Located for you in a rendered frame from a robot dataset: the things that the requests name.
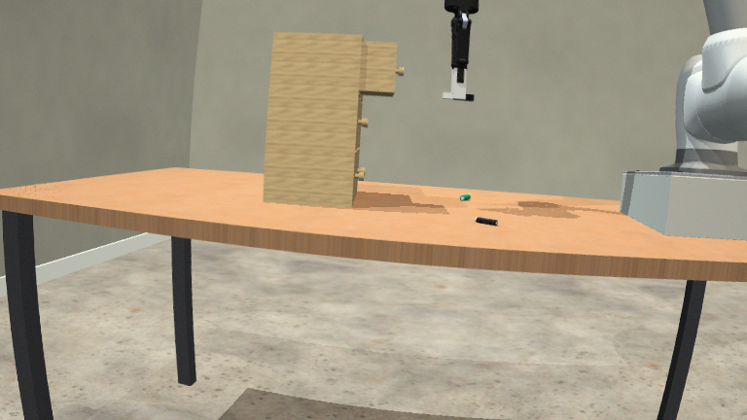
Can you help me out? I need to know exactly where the tall wooden chest of drawers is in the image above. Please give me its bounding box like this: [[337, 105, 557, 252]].
[[263, 32, 364, 208]]

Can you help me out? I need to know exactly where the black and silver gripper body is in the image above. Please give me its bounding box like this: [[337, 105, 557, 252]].
[[445, 0, 479, 33]]

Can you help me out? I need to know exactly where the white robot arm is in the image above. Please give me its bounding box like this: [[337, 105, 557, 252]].
[[659, 0, 747, 177]]

